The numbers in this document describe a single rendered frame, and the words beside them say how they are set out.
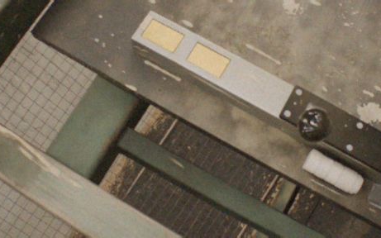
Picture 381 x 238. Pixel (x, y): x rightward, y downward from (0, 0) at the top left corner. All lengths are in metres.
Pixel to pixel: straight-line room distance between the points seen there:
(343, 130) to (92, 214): 0.33
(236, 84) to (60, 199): 0.27
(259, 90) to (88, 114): 0.24
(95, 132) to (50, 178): 0.13
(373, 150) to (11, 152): 0.46
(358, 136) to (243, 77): 0.17
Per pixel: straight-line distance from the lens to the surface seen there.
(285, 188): 1.88
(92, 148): 0.76
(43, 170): 0.68
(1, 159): 0.69
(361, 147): 0.70
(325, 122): 0.58
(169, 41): 0.73
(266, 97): 0.70
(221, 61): 0.72
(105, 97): 0.78
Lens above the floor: 1.86
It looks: 23 degrees down
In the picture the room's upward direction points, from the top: 50 degrees counter-clockwise
